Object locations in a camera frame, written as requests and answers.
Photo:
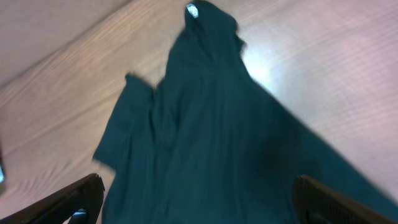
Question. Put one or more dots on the black t-shirt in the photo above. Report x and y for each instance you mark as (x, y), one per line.
(209, 145)

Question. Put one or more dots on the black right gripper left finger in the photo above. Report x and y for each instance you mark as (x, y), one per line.
(79, 202)

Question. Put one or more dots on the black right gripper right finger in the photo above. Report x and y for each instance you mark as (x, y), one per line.
(315, 203)

